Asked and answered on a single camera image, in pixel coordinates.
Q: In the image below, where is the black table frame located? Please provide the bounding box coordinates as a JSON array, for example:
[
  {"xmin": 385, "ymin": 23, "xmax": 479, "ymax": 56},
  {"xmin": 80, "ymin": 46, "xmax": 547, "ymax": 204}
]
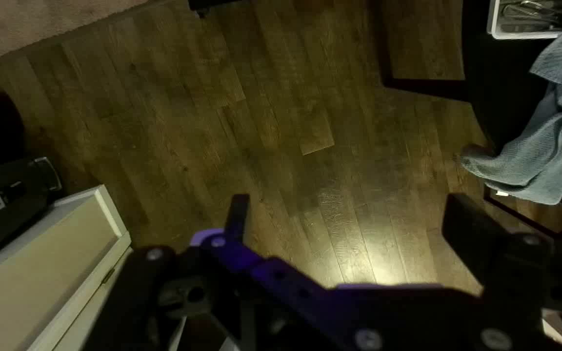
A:
[{"xmin": 371, "ymin": 0, "xmax": 562, "ymax": 235}]

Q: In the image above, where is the tan carpet rug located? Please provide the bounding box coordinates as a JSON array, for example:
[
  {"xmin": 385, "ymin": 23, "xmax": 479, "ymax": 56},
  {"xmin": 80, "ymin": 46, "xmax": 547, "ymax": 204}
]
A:
[{"xmin": 0, "ymin": 0, "xmax": 160, "ymax": 67}]

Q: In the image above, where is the black cylindrical device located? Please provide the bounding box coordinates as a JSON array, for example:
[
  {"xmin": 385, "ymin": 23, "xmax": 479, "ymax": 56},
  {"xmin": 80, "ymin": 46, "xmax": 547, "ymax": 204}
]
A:
[{"xmin": 0, "ymin": 153, "xmax": 67, "ymax": 268}]

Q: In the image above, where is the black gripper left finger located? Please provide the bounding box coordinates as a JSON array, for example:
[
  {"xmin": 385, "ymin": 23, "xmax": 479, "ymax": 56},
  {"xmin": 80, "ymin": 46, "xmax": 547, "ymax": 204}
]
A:
[{"xmin": 190, "ymin": 190, "xmax": 258, "ymax": 260}]

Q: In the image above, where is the white tray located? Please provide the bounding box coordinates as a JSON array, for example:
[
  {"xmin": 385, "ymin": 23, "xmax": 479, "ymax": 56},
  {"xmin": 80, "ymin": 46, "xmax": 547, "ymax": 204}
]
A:
[{"xmin": 486, "ymin": 0, "xmax": 562, "ymax": 40}]

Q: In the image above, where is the blue grey towel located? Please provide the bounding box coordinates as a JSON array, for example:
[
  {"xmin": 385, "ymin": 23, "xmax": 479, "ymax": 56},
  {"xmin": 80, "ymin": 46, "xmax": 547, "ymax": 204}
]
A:
[{"xmin": 459, "ymin": 0, "xmax": 562, "ymax": 208}]

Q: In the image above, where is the white cabinet panel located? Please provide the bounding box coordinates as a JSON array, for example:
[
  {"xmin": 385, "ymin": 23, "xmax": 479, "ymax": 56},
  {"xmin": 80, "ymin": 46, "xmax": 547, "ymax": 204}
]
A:
[{"xmin": 0, "ymin": 182, "xmax": 135, "ymax": 351}]

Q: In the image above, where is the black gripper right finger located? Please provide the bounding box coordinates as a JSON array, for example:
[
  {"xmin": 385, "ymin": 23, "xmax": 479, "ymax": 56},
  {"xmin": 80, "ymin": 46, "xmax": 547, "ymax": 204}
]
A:
[{"xmin": 441, "ymin": 190, "xmax": 557, "ymax": 307}]

